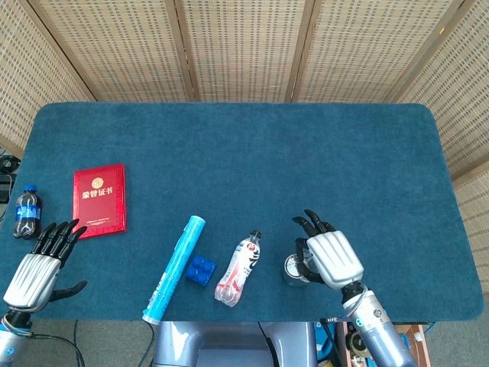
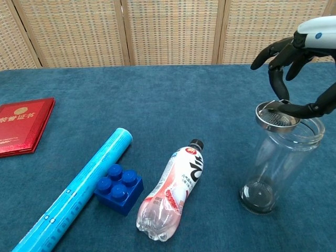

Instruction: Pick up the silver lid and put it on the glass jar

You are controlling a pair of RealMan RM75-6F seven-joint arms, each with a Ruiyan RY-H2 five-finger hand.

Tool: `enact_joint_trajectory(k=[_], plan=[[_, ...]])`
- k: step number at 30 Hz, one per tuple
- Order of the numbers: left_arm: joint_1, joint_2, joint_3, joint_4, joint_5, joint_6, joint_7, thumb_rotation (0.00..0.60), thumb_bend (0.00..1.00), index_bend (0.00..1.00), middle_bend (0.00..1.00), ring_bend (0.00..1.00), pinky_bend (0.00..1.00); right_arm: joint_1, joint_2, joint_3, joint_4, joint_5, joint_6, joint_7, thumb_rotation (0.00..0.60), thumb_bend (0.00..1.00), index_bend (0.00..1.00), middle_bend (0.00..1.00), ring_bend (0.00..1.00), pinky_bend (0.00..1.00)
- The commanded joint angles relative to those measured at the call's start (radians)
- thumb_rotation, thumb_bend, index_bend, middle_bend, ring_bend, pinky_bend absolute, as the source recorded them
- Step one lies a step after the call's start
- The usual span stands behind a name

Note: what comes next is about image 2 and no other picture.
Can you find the blue table mat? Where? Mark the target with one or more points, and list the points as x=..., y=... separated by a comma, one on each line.
x=157, y=105

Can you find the red certificate book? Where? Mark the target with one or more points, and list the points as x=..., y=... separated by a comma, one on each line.
x=23, y=126

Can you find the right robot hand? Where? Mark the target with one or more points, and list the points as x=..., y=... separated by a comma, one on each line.
x=317, y=36

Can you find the pink white drink bottle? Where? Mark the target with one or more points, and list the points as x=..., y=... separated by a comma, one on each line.
x=178, y=183

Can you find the clear glass jar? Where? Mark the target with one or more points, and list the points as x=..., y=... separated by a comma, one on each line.
x=281, y=168

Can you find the metal strainer lid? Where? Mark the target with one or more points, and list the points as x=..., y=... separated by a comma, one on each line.
x=275, y=122

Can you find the bamboo folding screen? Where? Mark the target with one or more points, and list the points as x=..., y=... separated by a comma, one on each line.
x=168, y=31

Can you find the light blue tube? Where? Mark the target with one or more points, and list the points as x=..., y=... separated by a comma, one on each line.
x=86, y=176

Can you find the blue building block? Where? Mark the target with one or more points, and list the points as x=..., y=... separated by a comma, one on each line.
x=123, y=195

